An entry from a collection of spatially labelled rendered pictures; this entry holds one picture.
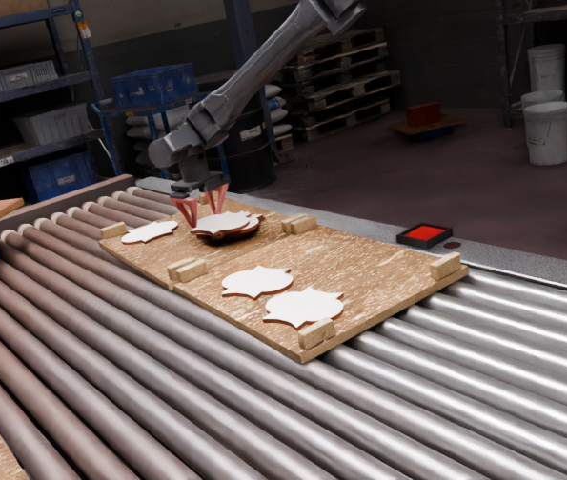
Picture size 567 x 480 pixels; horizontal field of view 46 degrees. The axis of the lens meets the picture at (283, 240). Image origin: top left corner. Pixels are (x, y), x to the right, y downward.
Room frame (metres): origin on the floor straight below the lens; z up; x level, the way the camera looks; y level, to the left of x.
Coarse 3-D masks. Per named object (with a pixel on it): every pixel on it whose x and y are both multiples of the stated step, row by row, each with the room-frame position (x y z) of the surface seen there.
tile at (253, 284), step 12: (228, 276) 1.14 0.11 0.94; (240, 276) 1.13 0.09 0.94; (252, 276) 1.12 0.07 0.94; (264, 276) 1.10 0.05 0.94; (276, 276) 1.09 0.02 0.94; (288, 276) 1.08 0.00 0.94; (228, 288) 1.09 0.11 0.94; (240, 288) 1.07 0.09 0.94; (252, 288) 1.06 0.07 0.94; (264, 288) 1.05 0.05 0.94; (276, 288) 1.04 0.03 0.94; (288, 288) 1.05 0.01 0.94
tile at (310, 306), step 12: (276, 300) 1.00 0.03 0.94; (288, 300) 0.99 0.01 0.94; (300, 300) 0.98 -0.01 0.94; (312, 300) 0.97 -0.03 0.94; (324, 300) 0.96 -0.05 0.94; (336, 300) 0.95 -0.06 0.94; (276, 312) 0.95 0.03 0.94; (288, 312) 0.94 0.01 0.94; (300, 312) 0.93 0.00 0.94; (312, 312) 0.93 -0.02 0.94; (324, 312) 0.92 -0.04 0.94; (336, 312) 0.91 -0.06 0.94; (288, 324) 0.92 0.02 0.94; (300, 324) 0.90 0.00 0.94; (312, 324) 0.90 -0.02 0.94
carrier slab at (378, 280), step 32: (256, 256) 1.23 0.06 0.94; (288, 256) 1.20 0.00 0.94; (320, 256) 1.17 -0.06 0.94; (352, 256) 1.14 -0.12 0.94; (384, 256) 1.11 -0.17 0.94; (416, 256) 1.08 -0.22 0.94; (192, 288) 1.14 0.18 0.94; (320, 288) 1.03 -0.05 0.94; (352, 288) 1.00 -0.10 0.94; (384, 288) 0.98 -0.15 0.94; (416, 288) 0.96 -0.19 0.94; (256, 320) 0.96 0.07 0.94; (352, 320) 0.89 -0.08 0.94; (288, 352) 0.85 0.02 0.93; (320, 352) 0.84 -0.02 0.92
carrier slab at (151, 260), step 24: (168, 216) 1.63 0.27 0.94; (288, 216) 1.44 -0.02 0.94; (120, 240) 1.51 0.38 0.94; (168, 240) 1.44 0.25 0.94; (192, 240) 1.40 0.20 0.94; (240, 240) 1.34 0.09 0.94; (264, 240) 1.31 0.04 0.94; (144, 264) 1.31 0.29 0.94; (168, 264) 1.29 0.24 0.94; (216, 264) 1.24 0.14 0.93; (168, 288) 1.18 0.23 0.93
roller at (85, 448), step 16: (0, 352) 1.06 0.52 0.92; (0, 368) 1.01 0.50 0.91; (16, 368) 0.99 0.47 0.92; (16, 384) 0.94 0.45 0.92; (32, 384) 0.92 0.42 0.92; (32, 400) 0.88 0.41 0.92; (48, 400) 0.86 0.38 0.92; (48, 416) 0.83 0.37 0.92; (64, 416) 0.81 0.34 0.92; (48, 432) 0.81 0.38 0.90; (64, 432) 0.78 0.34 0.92; (80, 432) 0.76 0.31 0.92; (64, 448) 0.76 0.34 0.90; (80, 448) 0.73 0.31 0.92; (96, 448) 0.72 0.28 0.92; (80, 464) 0.71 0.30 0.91; (96, 464) 0.69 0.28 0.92; (112, 464) 0.68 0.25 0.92
